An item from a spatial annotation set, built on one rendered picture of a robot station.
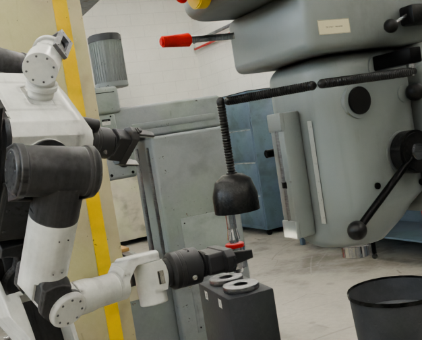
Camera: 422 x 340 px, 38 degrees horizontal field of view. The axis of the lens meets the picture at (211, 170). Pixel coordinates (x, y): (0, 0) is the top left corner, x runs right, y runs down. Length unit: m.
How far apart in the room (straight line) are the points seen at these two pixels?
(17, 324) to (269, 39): 0.79
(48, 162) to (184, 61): 9.94
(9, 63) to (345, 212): 0.83
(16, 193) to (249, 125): 7.36
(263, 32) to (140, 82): 9.59
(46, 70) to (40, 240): 0.32
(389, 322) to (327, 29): 2.22
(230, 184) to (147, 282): 0.52
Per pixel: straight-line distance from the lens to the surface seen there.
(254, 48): 1.06
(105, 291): 1.32
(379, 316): 3.03
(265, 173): 8.39
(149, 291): 1.41
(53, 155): 1.08
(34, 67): 1.21
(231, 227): 1.50
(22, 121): 1.18
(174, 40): 1.06
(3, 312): 1.41
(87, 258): 2.69
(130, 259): 1.37
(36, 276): 1.18
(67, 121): 1.21
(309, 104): 1.00
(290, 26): 0.97
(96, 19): 10.57
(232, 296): 1.49
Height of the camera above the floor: 1.54
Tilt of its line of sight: 4 degrees down
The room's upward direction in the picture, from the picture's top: 9 degrees counter-clockwise
